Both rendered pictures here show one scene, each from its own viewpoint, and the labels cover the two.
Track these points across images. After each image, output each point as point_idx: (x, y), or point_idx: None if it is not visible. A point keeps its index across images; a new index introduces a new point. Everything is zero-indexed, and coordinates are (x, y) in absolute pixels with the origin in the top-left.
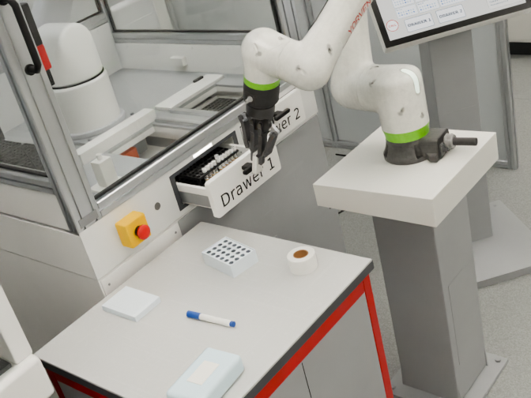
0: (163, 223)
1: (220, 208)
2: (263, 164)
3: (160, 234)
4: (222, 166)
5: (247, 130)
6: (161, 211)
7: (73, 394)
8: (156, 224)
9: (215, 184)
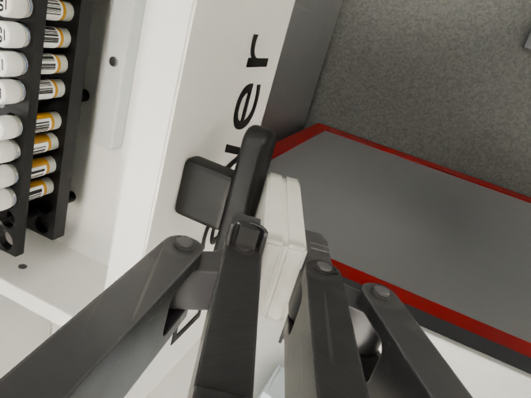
0: (35, 324)
1: (192, 332)
2: (254, 22)
3: (50, 325)
4: (46, 73)
5: (112, 389)
6: (0, 337)
7: None
8: (23, 349)
9: (129, 393)
